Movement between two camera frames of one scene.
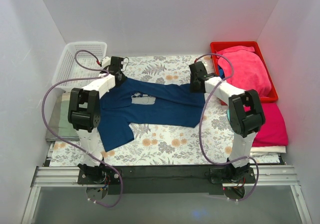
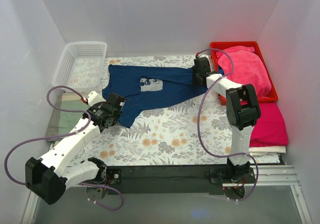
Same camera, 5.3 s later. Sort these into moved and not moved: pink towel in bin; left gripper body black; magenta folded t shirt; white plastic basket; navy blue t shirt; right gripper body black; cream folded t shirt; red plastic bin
Moved: navy blue t shirt; right gripper body black; left gripper body black
Not moved: cream folded t shirt; magenta folded t shirt; white plastic basket; red plastic bin; pink towel in bin
